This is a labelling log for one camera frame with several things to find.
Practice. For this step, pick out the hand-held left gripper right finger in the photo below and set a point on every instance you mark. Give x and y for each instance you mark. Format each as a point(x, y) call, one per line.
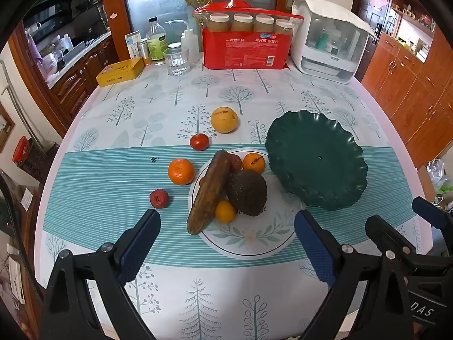
point(315, 248)

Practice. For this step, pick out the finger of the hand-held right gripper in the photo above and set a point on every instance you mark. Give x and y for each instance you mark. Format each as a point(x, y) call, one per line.
point(389, 235)
point(428, 212)

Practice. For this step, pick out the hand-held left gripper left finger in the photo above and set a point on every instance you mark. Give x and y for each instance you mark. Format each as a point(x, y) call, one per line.
point(138, 244)

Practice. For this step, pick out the red lychee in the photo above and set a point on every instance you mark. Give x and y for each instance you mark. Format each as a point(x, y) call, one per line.
point(235, 163)
point(159, 198)

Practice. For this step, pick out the dark green scalloped plate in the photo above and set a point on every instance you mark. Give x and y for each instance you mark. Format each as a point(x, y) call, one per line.
point(311, 170)

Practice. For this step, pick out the mandarin orange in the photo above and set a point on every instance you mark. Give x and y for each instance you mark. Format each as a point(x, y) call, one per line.
point(253, 163)
point(181, 171)

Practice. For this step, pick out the brown overripe banana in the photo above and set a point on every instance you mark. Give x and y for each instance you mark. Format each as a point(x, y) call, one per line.
point(208, 194)

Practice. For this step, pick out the dark avocado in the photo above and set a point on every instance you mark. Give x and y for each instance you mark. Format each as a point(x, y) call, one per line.
point(246, 193)

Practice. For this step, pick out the small yellow-orange citrus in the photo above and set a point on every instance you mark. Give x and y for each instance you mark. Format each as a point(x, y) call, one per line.
point(225, 211)

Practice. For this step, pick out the red tomato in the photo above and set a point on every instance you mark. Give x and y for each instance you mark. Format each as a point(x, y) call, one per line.
point(199, 142)

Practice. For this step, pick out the large yellow orange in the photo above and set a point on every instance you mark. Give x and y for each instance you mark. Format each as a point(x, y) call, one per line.
point(224, 120)

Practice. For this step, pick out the cardboard box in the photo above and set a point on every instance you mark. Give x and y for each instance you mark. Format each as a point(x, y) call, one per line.
point(426, 184)

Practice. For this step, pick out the clear plastic bag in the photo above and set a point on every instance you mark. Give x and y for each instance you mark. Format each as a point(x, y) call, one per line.
point(436, 173)

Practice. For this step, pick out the tree print tablecloth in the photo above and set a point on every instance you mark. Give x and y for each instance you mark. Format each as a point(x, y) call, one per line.
point(141, 170)

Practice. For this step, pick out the small dark stem piece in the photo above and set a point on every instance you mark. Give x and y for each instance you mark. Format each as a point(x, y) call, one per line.
point(154, 159)

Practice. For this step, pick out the red lidded container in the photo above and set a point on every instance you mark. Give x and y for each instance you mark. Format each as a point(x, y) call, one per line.
point(20, 148)

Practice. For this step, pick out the wooden kitchen base cabinet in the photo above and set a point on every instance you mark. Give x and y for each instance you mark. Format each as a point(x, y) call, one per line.
point(81, 81)

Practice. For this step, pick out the yellow tin box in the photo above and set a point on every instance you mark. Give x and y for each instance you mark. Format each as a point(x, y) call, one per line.
point(118, 72)

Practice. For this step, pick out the clear drinking glass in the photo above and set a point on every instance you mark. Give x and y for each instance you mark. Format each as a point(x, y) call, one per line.
point(177, 62)

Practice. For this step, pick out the brown wooden door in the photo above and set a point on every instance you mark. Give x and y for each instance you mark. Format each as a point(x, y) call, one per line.
point(364, 35)

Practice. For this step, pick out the small metal can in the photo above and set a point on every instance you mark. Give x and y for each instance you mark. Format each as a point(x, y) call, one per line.
point(142, 49)

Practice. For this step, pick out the white cup storage cabinet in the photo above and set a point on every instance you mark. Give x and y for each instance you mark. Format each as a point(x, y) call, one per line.
point(329, 42)

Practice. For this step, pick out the white and blue carton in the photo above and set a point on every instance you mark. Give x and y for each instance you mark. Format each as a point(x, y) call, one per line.
point(131, 44)

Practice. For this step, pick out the clear bottle green label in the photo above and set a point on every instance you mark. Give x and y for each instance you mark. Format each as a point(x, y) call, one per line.
point(156, 44)

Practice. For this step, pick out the white squeeze bottle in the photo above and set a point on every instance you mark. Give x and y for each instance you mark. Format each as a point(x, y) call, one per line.
point(191, 47)

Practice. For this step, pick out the red paper cup package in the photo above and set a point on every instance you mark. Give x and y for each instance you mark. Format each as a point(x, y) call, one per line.
point(240, 49)

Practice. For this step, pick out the wooden wall cabinets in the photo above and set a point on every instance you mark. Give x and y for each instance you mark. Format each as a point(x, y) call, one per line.
point(407, 88)

